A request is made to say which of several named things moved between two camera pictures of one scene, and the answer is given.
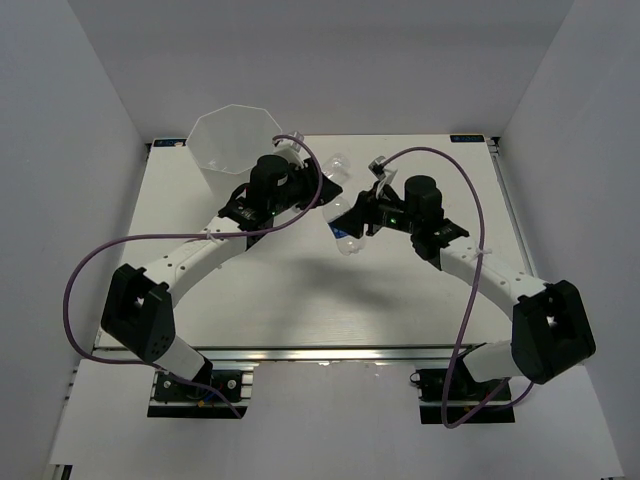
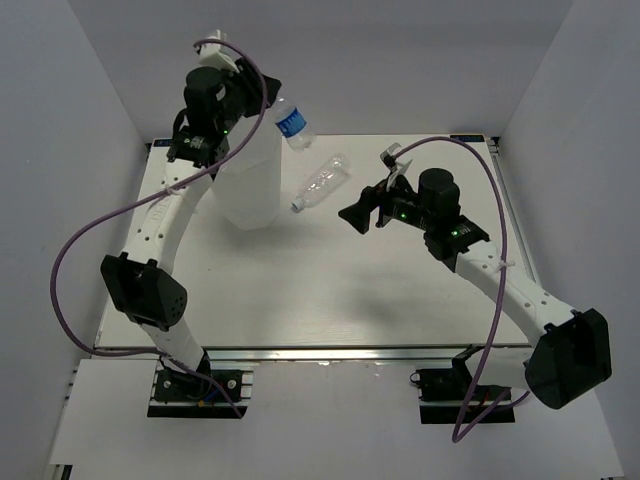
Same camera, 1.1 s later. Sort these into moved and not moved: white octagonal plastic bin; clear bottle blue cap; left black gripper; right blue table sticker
Moved: left black gripper; clear bottle blue cap
Not moved: right blue table sticker; white octagonal plastic bin
